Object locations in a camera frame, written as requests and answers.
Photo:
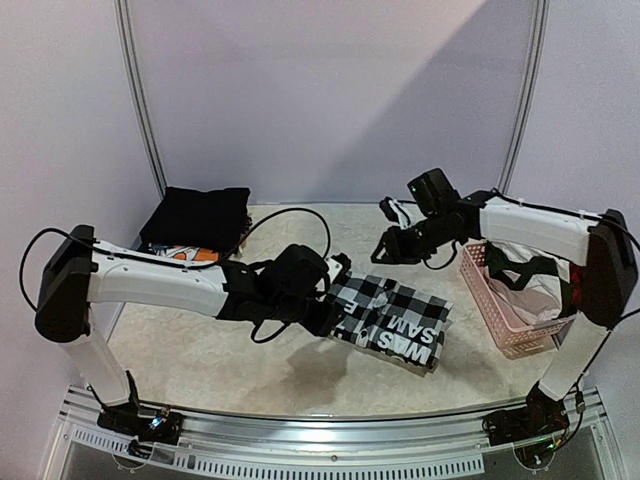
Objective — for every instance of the right aluminium frame post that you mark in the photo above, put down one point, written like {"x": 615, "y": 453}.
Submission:
{"x": 527, "y": 91}

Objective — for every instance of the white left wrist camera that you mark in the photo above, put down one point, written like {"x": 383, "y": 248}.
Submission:
{"x": 338, "y": 265}

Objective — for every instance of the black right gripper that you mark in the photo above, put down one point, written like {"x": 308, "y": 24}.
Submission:
{"x": 398, "y": 236}

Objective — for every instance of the black white checked shirt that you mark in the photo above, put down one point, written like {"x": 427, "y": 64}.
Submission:
{"x": 393, "y": 322}

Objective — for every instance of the red black plaid shirt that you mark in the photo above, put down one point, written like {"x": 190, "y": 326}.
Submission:
{"x": 576, "y": 283}

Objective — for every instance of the colourful patterned folded shorts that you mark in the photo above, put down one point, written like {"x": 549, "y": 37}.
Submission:
{"x": 183, "y": 253}

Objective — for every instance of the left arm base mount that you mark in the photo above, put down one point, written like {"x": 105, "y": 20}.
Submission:
{"x": 161, "y": 425}

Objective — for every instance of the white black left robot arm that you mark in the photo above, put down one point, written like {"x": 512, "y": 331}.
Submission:
{"x": 84, "y": 271}

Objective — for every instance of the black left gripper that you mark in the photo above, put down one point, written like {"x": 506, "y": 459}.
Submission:
{"x": 323, "y": 324}

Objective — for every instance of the pink plastic laundry basket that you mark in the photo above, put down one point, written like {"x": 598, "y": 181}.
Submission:
{"x": 513, "y": 337}

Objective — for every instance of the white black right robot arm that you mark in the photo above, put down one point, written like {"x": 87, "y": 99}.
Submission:
{"x": 587, "y": 259}

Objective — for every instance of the black t-shirt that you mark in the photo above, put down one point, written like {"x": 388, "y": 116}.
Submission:
{"x": 214, "y": 220}

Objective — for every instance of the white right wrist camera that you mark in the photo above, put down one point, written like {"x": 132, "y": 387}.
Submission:
{"x": 395, "y": 211}

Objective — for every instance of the aluminium frame post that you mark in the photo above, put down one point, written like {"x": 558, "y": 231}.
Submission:
{"x": 124, "y": 23}
{"x": 527, "y": 91}

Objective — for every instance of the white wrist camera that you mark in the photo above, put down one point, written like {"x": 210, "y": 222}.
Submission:
{"x": 395, "y": 211}
{"x": 338, "y": 265}

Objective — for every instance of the left aluminium frame post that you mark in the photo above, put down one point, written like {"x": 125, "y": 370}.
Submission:
{"x": 124, "y": 23}

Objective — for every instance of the front aluminium rail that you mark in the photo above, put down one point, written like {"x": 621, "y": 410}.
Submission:
{"x": 216, "y": 445}

